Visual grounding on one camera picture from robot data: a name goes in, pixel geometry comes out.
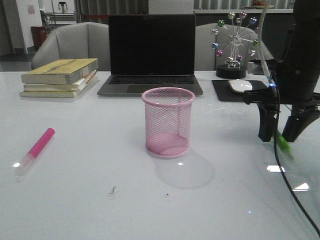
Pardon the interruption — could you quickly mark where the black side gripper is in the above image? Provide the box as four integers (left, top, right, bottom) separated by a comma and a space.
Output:
242, 85, 320, 143

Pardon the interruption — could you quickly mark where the green highlighter pen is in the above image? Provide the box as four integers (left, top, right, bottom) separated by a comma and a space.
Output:
276, 131, 294, 159

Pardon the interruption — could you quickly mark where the pink highlighter pen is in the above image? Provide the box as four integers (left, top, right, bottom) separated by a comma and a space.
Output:
13, 127, 56, 176

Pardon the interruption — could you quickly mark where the pink mesh pen holder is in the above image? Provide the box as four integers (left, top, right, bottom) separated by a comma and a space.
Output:
141, 87, 195, 158

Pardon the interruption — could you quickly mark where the white computer mouse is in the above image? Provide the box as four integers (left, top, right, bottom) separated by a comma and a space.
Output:
227, 79, 253, 94

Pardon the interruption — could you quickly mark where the black mouse pad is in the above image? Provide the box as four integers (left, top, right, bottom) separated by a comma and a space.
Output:
211, 79, 267, 102

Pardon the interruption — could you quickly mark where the ferris wheel desk ornament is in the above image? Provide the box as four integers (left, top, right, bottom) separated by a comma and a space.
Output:
211, 11, 259, 80

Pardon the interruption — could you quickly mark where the right grey armchair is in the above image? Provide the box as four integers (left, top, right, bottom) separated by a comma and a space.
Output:
194, 23, 274, 71

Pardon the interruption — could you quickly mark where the grey armchair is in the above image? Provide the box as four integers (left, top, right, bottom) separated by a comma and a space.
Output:
31, 22, 111, 71
194, 23, 274, 71

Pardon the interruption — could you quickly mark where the fruit bowl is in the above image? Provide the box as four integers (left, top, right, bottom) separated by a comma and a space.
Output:
251, 0, 275, 10

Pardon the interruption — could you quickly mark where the grey laptop black screen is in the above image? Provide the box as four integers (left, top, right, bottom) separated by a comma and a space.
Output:
97, 14, 203, 97

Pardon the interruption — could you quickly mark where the middle cream book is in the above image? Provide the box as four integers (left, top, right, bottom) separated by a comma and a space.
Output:
24, 70, 97, 92

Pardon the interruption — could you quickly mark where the left grey armchair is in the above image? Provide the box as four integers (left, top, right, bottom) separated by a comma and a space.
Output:
31, 22, 111, 71

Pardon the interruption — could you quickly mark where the top yellow book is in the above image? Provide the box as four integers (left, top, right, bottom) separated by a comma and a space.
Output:
21, 58, 99, 85

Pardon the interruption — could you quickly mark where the yellow book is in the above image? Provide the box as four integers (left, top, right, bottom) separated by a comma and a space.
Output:
21, 58, 99, 85
19, 82, 91, 98

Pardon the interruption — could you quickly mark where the red bin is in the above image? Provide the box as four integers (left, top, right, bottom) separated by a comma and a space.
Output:
30, 25, 47, 51

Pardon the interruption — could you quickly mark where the bottom yellow book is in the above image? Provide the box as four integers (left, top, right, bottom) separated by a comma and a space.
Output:
19, 82, 91, 98

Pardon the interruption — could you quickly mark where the black cable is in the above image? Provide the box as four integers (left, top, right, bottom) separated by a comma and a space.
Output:
268, 69, 320, 236

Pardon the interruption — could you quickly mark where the white cable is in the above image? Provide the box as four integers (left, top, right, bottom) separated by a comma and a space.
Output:
257, 4, 272, 80

